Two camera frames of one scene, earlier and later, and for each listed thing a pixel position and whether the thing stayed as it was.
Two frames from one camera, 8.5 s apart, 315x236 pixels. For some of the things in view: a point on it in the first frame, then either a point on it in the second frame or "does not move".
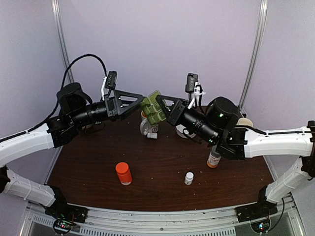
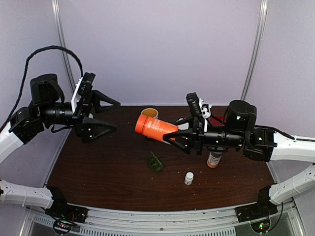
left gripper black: (114, 104) -> (83, 124)
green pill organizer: (155, 113) -> (154, 163)
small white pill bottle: (189, 178) does not move
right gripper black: (176, 111) -> (196, 133)
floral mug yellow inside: (145, 126) -> (150, 112)
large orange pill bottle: (122, 169) -> (153, 128)
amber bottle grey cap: (214, 158) does not move
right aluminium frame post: (263, 10) does not move
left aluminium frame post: (56, 7) does not move
